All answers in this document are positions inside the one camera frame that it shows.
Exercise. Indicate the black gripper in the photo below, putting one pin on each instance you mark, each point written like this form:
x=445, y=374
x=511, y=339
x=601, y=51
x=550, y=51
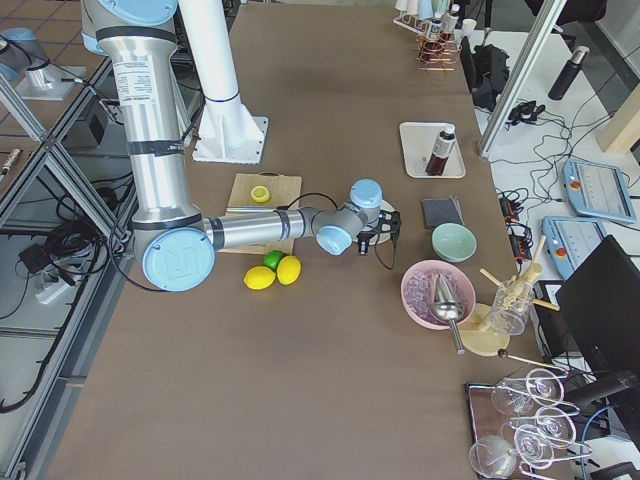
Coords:
x=385, y=218

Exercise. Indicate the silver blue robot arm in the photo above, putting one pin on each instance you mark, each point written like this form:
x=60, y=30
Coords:
x=174, y=242

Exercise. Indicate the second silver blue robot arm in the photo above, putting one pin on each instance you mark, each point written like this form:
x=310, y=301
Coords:
x=23, y=59

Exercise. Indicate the white rectangular tray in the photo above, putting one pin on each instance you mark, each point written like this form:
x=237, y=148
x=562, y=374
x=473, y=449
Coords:
x=418, y=140

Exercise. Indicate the white round plate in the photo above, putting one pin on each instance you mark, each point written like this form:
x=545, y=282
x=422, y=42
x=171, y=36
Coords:
x=386, y=207

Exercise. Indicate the pink bowl with ice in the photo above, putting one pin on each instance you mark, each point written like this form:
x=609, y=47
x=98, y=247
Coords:
x=418, y=287

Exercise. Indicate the yellow lemon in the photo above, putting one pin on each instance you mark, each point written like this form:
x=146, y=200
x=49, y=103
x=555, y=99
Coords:
x=288, y=270
x=259, y=277

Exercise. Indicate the dark grey cloth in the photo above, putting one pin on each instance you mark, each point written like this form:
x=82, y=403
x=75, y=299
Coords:
x=441, y=211

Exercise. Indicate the mint green bowl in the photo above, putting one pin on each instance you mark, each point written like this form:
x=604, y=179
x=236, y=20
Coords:
x=453, y=242

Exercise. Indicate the green lime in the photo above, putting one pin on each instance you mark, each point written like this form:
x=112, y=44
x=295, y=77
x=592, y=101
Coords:
x=273, y=258

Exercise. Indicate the wooden cutting board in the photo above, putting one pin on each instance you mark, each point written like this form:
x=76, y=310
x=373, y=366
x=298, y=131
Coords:
x=283, y=189

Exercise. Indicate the steel ice scoop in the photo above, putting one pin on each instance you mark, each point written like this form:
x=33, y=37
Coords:
x=448, y=309

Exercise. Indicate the halved lemon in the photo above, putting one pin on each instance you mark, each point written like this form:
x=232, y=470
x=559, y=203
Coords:
x=260, y=194

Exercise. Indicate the brown drink bottle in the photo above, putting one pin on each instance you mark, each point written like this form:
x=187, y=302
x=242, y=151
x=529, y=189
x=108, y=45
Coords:
x=441, y=151

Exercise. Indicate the wooden mug tree stand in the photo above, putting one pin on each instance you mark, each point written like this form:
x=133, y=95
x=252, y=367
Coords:
x=489, y=329

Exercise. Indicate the clear glass mug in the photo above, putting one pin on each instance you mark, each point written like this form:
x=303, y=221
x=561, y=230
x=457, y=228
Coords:
x=509, y=311

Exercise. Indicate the white pillar with base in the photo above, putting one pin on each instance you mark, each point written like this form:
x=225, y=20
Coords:
x=227, y=132

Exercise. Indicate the blue teach pendant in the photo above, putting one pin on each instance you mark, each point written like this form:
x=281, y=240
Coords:
x=598, y=190
x=570, y=240

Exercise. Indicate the wine glass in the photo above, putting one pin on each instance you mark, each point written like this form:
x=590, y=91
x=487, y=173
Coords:
x=552, y=423
x=521, y=395
x=532, y=447

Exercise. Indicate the bottle in copper rack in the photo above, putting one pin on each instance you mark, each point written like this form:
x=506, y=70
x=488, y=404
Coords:
x=432, y=32

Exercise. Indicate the black computer monitor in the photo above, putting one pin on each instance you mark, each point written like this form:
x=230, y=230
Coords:
x=600, y=303

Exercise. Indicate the black thermos bottle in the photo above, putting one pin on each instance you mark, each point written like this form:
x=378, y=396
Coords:
x=568, y=73

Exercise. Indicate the copper wire bottle rack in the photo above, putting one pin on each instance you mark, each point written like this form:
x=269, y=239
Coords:
x=440, y=56

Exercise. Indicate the white wire cup rack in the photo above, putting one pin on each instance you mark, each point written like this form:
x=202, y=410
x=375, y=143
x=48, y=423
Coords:
x=414, y=15

